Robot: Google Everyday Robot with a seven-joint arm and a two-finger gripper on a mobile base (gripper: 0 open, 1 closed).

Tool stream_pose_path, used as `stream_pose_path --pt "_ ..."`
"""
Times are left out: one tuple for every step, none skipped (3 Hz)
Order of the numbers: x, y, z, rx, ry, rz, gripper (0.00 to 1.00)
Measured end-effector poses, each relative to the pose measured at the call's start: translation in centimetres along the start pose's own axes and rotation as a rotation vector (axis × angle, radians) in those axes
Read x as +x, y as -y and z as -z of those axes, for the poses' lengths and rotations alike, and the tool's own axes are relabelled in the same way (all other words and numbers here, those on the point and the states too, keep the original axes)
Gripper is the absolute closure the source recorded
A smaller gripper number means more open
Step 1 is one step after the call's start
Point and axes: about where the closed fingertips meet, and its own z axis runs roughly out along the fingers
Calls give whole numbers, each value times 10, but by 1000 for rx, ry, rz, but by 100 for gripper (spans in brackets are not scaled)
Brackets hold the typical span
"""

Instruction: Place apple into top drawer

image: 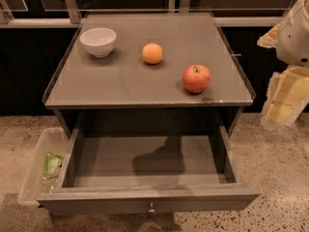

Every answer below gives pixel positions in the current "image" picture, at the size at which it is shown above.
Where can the clear plastic bin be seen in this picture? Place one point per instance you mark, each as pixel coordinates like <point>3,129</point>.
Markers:
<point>51,140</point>

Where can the green snack bag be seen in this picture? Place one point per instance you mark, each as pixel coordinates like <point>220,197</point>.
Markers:
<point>52,165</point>

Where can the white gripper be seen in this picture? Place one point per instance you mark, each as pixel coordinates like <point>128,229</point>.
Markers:
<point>295,39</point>

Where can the metal railing frame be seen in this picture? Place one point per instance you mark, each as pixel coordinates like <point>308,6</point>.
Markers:
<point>70,13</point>

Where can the red apple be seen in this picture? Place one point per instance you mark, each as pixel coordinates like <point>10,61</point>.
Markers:
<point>196,78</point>

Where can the grey cabinet with glass rim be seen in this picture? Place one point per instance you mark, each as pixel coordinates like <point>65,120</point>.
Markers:
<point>124,80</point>

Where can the orange fruit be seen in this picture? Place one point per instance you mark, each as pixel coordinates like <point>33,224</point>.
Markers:
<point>152,53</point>

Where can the metal drawer knob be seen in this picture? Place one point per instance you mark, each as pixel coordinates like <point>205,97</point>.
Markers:
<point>151,210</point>

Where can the open grey top drawer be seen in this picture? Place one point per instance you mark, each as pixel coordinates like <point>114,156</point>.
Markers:
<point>122,173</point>

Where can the white ceramic bowl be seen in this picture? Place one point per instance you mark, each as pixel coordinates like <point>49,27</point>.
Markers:
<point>99,42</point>

